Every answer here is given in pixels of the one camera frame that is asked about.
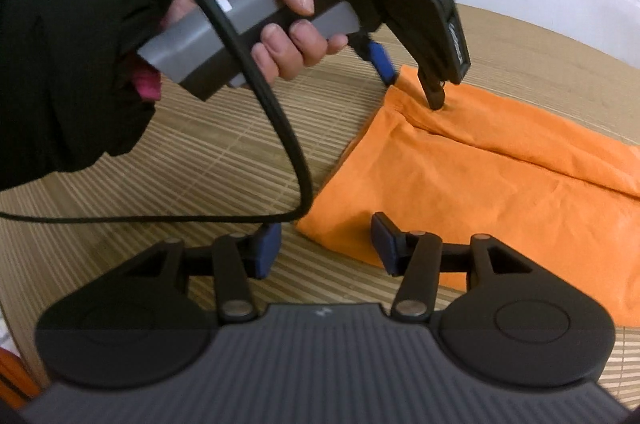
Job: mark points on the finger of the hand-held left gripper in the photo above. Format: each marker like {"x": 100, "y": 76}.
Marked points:
{"x": 434, "y": 96}
{"x": 382, "y": 61}

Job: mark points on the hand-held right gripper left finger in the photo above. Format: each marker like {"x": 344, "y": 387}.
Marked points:
{"x": 267, "y": 251}

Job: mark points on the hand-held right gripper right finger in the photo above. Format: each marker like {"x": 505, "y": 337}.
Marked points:
{"x": 385, "y": 246}

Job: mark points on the orange printed t-shirt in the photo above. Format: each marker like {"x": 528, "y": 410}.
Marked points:
{"x": 475, "y": 204}

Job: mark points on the orange object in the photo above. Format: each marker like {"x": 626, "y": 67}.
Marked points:
{"x": 15, "y": 379}

